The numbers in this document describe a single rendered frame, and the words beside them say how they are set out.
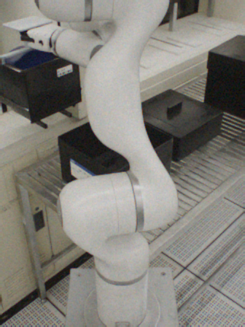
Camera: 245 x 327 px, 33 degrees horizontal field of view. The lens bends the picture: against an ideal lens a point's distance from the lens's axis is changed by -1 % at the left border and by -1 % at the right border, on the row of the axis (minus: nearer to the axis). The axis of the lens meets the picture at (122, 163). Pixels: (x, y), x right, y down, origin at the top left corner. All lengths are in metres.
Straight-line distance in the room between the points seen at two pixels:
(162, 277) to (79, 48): 0.65
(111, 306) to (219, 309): 1.14
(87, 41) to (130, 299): 0.65
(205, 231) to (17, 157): 1.23
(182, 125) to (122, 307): 0.82
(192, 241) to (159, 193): 1.55
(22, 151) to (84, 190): 0.80
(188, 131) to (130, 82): 0.84
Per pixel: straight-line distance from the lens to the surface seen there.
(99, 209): 0.74
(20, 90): 1.31
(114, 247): 0.84
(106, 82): 0.70
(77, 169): 1.34
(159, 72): 1.96
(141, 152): 0.73
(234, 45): 1.93
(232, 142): 1.70
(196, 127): 1.56
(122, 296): 0.93
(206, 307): 2.05
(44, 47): 1.24
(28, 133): 1.53
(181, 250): 2.25
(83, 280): 1.15
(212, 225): 2.41
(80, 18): 0.72
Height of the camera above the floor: 1.67
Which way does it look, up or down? 37 degrees down
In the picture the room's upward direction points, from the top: straight up
